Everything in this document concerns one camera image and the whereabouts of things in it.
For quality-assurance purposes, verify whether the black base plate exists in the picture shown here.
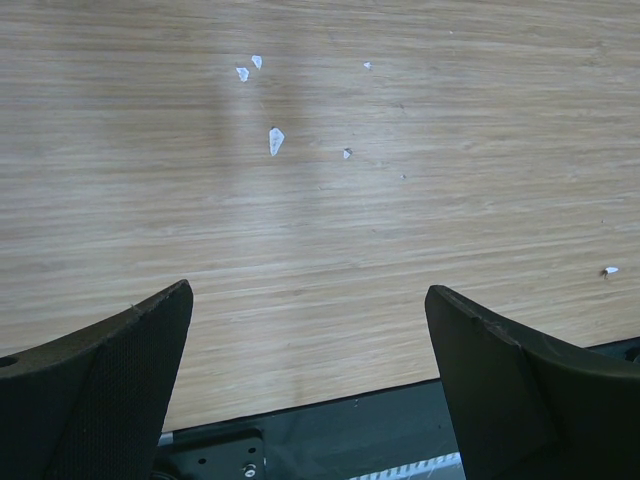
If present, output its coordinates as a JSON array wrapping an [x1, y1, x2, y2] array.
[[149, 335, 640, 480]]

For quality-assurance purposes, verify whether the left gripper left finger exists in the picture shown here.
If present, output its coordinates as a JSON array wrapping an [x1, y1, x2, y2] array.
[[1, 280, 194, 479]]

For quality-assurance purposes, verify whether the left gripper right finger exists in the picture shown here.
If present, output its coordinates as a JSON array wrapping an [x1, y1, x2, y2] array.
[[425, 285, 639, 479]]

